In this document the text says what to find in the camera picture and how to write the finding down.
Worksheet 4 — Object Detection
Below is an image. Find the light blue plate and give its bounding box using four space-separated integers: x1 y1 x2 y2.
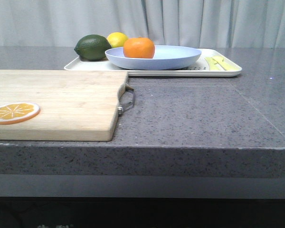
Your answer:
105 45 201 70

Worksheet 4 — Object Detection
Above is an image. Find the orange mandarin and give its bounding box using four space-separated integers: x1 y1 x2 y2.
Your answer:
123 37 155 58

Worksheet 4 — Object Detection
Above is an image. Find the cream rectangular tray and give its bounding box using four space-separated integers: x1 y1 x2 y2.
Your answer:
64 48 242 77

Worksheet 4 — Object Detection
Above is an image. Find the wooden cutting board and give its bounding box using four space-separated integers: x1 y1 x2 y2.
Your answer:
0 70 128 141

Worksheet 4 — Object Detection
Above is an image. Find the yellow lemon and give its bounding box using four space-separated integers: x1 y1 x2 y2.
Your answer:
106 32 128 48

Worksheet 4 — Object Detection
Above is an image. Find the dark green lime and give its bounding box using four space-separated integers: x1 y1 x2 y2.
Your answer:
74 34 112 61

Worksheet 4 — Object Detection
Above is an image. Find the yellow-green plastic fork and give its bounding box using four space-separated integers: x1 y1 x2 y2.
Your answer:
204 57 225 71

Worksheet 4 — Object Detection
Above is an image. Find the yellow-green plastic spoon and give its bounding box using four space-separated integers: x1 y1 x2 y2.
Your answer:
212 56 237 71

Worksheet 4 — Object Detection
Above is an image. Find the grey curtain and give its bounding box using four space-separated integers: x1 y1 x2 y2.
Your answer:
0 0 285 48

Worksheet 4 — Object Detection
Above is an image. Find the orange slice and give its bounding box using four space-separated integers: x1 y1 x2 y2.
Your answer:
0 102 40 125

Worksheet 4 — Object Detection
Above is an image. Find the metal board handle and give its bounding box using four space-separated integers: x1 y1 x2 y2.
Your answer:
117 84 135 116

